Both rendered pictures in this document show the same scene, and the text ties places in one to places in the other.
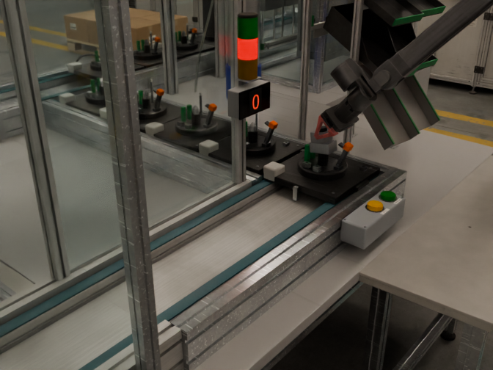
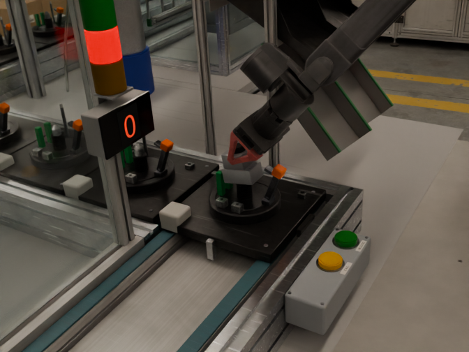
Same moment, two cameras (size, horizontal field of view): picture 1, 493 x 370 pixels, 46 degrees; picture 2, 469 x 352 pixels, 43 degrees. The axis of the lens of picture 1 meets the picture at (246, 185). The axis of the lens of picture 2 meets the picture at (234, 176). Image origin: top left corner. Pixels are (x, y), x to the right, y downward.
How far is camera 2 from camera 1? 0.53 m
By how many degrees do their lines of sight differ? 7
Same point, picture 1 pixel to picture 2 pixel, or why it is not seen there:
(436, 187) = (400, 200)
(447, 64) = not seen: hidden behind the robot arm
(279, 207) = (188, 274)
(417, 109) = (361, 93)
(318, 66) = (222, 42)
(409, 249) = (386, 314)
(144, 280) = not seen: outside the picture
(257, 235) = (158, 335)
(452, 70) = not seen: hidden behind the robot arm
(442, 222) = (421, 259)
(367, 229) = (325, 307)
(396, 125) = (338, 122)
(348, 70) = (267, 61)
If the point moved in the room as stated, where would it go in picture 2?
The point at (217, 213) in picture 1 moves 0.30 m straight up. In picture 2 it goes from (92, 306) to (54, 140)
